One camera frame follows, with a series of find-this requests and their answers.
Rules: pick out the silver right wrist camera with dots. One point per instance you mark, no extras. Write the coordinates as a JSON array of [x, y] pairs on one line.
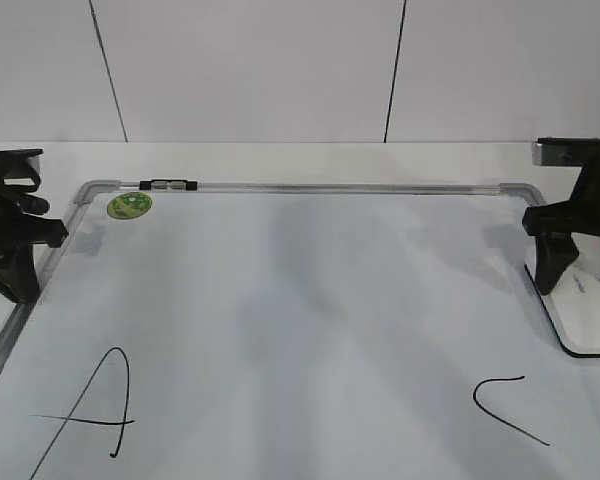
[[564, 152]]

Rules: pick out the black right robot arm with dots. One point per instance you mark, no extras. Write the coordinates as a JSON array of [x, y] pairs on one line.
[[587, 185]]

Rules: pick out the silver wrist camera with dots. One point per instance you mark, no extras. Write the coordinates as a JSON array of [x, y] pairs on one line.
[[20, 163], [564, 152]]

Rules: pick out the white whiteboard eraser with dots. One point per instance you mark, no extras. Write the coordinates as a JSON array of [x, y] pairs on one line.
[[573, 306]]

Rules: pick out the white board with aluminium frame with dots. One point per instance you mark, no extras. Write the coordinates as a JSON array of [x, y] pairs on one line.
[[291, 332]]

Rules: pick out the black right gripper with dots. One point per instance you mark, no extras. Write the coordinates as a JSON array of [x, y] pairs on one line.
[[555, 247]]

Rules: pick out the black and silver frame clip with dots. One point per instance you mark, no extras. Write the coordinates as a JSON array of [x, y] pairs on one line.
[[168, 184]]

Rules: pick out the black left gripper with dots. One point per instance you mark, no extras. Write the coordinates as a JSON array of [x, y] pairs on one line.
[[23, 225]]

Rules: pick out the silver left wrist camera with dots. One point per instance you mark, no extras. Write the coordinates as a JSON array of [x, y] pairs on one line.
[[20, 163]]

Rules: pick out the round green sticker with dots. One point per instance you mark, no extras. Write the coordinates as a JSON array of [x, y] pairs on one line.
[[128, 206]]

